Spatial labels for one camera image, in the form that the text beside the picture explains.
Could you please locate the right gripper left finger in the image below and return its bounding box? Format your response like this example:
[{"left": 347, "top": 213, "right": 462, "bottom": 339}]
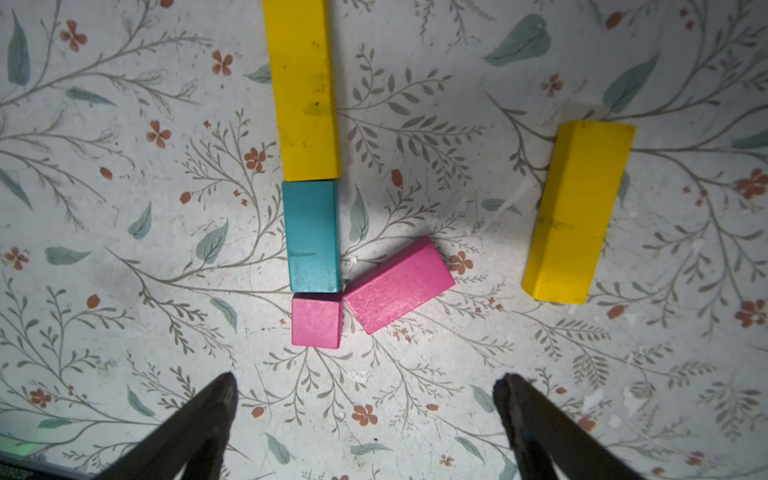
[{"left": 97, "top": 372, "right": 238, "bottom": 479}]

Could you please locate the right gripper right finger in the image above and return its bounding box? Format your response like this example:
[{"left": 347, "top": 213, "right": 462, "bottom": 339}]
[{"left": 493, "top": 373, "right": 640, "bottom": 479}]

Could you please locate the small magenta cube block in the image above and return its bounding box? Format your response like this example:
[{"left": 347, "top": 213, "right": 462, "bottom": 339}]
[{"left": 291, "top": 293, "right": 342, "bottom": 349}]

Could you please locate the magenta rectangular block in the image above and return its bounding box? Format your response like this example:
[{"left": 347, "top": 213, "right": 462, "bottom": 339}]
[{"left": 344, "top": 236, "right": 455, "bottom": 335}]

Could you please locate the teal rectangular block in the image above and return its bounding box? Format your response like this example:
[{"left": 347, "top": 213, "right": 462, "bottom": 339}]
[{"left": 283, "top": 180, "right": 341, "bottom": 293}]

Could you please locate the yellow long block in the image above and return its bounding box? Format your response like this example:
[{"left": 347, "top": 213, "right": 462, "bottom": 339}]
[
  {"left": 262, "top": 0, "right": 341, "bottom": 182},
  {"left": 522, "top": 120, "right": 636, "bottom": 305}
]

